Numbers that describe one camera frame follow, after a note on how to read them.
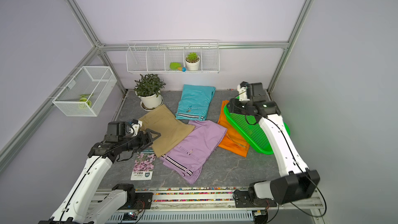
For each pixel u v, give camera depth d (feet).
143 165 2.77
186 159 2.78
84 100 2.45
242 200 2.41
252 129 3.15
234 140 2.92
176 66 3.31
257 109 1.66
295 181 1.25
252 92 1.84
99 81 2.86
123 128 2.03
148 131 2.24
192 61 2.98
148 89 3.13
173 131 3.14
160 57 3.27
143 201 2.37
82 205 1.35
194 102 3.67
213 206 2.42
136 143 2.18
